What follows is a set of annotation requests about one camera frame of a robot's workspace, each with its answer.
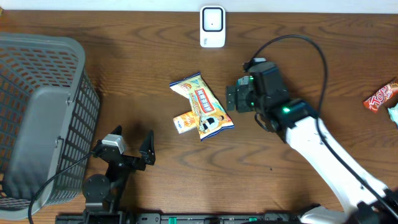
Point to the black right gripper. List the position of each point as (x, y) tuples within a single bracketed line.
[(242, 91)]

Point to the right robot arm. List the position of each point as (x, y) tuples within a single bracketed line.
[(364, 198)]

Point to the red chocolate bar wrapper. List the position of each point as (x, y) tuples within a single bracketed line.
[(374, 102)]

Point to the yellow snack bag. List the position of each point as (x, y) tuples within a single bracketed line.
[(210, 116)]

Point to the light green snack packet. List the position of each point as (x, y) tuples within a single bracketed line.
[(393, 113)]

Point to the grey plastic shopping basket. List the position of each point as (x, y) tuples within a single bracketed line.
[(49, 112)]

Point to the blue mouthwash bottle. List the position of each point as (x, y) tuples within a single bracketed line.
[(244, 81)]

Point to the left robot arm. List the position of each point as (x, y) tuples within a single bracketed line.
[(103, 192)]

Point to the small orange snack packet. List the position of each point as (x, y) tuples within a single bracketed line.
[(185, 122)]

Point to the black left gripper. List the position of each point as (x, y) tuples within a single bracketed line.
[(147, 152)]

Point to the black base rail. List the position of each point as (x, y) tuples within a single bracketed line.
[(156, 218)]

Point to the white barcode scanner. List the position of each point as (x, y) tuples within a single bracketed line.
[(212, 27)]

